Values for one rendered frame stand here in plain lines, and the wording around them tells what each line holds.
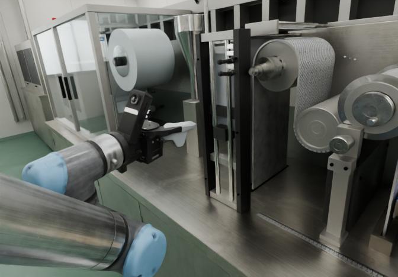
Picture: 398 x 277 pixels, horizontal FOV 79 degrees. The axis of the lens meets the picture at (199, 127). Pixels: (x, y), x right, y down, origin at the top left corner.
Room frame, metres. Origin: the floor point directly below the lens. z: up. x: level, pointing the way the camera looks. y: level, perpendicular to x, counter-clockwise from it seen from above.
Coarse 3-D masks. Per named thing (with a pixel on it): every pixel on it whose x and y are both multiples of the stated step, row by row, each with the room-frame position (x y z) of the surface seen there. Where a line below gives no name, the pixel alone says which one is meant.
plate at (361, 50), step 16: (304, 32) 0.98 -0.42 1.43; (320, 32) 0.93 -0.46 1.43; (336, 32) 0.89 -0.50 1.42; (352, 32) 0.85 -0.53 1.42; (368, 32) 0.82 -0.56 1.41; (384, 32) 0.79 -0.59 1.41; (224, 48) 1.28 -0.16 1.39; (336, 48) 0.89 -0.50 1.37; (352, 48) 0.85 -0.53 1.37; (368, 48) 0.82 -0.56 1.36; (384, 48) 0.78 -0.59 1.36; (336, 64) 0.88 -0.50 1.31; (352, 64) 0.85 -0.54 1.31; (368, 64) 0.81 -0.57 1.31; (384, 64) 0.78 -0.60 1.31; (336, 80) 0.88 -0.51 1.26; (352, 80) 0.84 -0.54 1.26
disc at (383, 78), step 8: (360, 80) 0.54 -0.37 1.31; (368, 80) 0.53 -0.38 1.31; (376, 80) 0.52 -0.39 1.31; (384, 80) 0.51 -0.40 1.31; (392, 80) 0.50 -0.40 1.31; (352, 88) 0.55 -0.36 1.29; (344, 96) 0.56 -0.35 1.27; (344, 104) 0.56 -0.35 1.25; (344, 112) 0.56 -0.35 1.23; (344, 120) 0.56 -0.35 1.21; (368, 136) 0.52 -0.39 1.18; (376, 136) 0.51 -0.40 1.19; (384, 136) 0.49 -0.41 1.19; (392, 136) 0.49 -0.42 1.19
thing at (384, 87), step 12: (372, 84) 0.52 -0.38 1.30; (384, 84) 0.50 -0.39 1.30; (348, 96) 0.55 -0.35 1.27; (396, 96) 0.49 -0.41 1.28; (348, 108) 0.55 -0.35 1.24; (396, 108) 0.48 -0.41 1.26; (348, 120) 0.55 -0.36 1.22; (396, 120) 0.48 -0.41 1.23; (372, 132) 0.51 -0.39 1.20; (384, 132) 0.49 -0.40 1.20
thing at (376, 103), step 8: (360, 96) 0.52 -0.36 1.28; (368, 96) 0.51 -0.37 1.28; (376, 96) 0.50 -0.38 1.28; (384, 96) 0.49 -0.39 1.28; (352, 104) 0.53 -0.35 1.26; (360, 104) 0.52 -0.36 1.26; (368, 104) 0.51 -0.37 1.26; (376, 104) 0.50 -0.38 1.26; (384, 104) 0.49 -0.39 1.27; (392, 104) 0.48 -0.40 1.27; (352, 112) 0.53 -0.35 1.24; (360, 112) 0.52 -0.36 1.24; (368, 112) 0.51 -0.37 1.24; (376, 112) 0.50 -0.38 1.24; (384, 112) 0.48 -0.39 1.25; (392, 112) 0.48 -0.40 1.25; (360, 120) 0.52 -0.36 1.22; (384, 120) 0.48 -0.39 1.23
